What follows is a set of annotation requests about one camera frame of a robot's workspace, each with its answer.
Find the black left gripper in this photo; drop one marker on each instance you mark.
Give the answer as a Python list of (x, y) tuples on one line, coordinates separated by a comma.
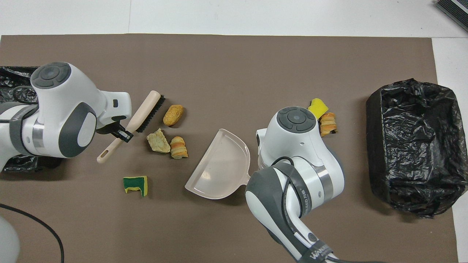
[(109, 129)]

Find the beige hand brush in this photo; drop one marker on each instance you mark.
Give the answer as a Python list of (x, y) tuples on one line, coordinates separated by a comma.
[(144, 111)]

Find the pale bread chunk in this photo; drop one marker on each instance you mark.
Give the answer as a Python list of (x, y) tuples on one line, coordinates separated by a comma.
[(158, 141)]

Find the green and yellow sponge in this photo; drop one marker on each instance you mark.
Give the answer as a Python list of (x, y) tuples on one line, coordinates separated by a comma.
[(135, 186)]

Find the brown bread roll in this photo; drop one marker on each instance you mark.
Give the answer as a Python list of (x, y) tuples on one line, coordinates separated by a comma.
[(173, 115)]

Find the striped croissant pastry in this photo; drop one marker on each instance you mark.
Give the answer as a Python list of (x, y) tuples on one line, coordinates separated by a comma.
[(178, 148), (328, 126)]

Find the beige plastic dustpan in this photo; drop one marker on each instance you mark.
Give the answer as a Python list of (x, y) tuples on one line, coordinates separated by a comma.
[(219, 168)]

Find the large yellow sponge piece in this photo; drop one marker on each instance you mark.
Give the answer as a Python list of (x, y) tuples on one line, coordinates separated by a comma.
[(319, 106)]

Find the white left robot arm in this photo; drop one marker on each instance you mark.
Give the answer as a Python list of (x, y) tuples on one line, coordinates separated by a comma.
[(62, 106)]

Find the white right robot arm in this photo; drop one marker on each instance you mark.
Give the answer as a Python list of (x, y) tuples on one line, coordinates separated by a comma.
[(292, 146)]

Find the black bag-covered bin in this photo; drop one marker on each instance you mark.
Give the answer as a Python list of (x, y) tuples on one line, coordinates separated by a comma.
[(11, 78)]

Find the open black bag-lined bin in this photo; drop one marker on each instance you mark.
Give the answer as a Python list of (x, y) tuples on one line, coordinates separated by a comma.
[(416, 146)]

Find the brown table mat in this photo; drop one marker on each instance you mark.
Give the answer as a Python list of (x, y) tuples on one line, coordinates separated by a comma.
[(256, 54)]

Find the dark grey ribbed panel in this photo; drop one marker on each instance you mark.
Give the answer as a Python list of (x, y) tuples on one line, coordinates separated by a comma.
[(455, 11)]

